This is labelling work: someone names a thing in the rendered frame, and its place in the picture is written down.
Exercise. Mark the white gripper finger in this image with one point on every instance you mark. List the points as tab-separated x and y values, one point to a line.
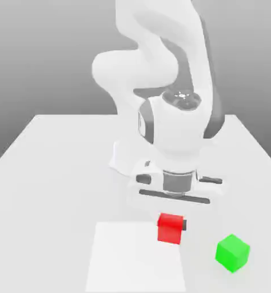
184	224

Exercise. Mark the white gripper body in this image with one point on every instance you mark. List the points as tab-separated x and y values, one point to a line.
172	196

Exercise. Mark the small red cube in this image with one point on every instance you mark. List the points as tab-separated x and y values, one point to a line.
169	229

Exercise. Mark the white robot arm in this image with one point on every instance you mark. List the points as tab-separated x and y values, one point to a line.
153	68

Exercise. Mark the small green cube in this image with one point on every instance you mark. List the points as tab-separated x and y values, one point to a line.
232	253

